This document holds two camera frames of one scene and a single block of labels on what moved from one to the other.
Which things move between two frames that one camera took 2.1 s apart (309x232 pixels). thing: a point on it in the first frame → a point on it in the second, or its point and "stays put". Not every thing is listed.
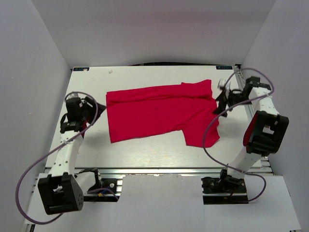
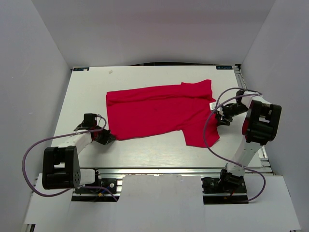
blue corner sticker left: (81, 69) stays put
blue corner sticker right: (224, 67) stays put
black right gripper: (222, 103) → (221, 121)
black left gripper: (93, 109) → (107, 137)
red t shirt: (189, 108) stays put
